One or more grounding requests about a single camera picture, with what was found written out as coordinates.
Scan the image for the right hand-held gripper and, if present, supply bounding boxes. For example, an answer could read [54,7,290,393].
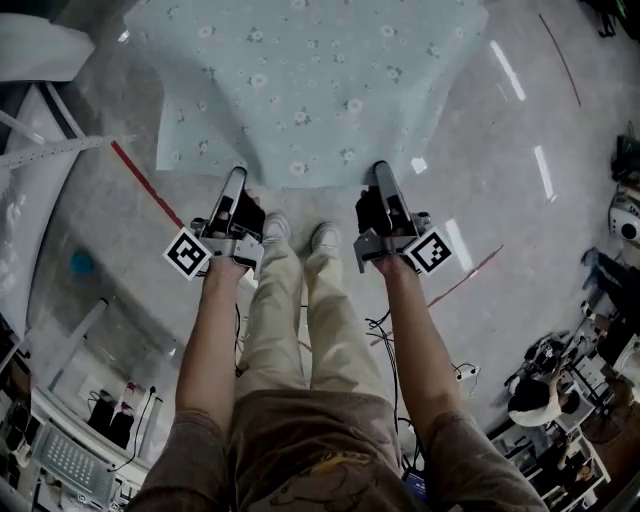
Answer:
[353,159,455,277]

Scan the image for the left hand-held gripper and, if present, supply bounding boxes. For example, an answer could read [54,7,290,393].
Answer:
[162,166,266,282]

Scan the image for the light blue floral tablecloth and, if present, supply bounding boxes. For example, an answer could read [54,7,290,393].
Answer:
[123,0,490,190]

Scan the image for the person's right forearm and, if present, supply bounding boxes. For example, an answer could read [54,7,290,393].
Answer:
[372,253,467,431]

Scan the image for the person's left forearm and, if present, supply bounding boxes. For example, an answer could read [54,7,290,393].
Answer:
[174,257,252,426]

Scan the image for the person's right hand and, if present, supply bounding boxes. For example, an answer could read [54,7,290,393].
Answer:
[355,185,392,235]

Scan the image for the person's left hand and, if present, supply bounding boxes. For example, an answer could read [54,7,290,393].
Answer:
[230,188,267,240]

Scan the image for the person's left white shoe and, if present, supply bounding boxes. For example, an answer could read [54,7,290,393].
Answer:
[261,213,292,247]

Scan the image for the person's white shoe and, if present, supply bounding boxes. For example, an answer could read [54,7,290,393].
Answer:
[261,213,292,247]
[309,222,342,255]

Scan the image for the person's right white shoe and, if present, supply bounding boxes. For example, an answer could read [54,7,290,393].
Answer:
[309,222,342,255]

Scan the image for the person's beige trousers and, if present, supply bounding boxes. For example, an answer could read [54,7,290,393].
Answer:
[233,234,397,404]

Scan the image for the small blue object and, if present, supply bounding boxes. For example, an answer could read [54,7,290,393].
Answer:
[69,250,96,276]

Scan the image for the white perforated metal bar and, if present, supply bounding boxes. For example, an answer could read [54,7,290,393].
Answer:
[0,134,115,170]

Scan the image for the white power strip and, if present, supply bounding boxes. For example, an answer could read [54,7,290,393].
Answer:
[451,363,482,385]

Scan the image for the white table leg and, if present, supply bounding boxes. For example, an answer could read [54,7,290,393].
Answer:
[47,297,110,392]

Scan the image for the black desk device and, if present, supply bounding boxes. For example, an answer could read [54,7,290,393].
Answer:
[523,331,572,367]

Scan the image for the white foam sheet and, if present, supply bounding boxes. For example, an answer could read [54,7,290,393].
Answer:
[0,12,97,84]

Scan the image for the black bag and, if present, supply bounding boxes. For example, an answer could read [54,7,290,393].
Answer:
[611,133,640,182]

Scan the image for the white round device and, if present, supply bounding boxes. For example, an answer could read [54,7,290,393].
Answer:
[606,183,640,247]

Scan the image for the black boxes on shelf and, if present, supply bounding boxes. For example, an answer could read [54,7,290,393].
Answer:
[86,396,137,450]

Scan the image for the black equipment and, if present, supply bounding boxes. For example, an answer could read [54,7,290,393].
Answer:
[578,0,640,40]

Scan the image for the person's brown printed shirt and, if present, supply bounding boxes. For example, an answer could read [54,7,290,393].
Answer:
[125,388,552,512]

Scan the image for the white perforated panel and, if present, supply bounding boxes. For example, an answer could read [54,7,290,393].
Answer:
[31,421,117,507]

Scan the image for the white shelving rack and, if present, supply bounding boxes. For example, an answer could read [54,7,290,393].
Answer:
[490,423,612,512]

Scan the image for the black floor cables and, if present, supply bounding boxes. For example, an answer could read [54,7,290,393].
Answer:
[364,308,427,481]

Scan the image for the thin black cable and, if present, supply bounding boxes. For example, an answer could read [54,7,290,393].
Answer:
[107,384,159,474]

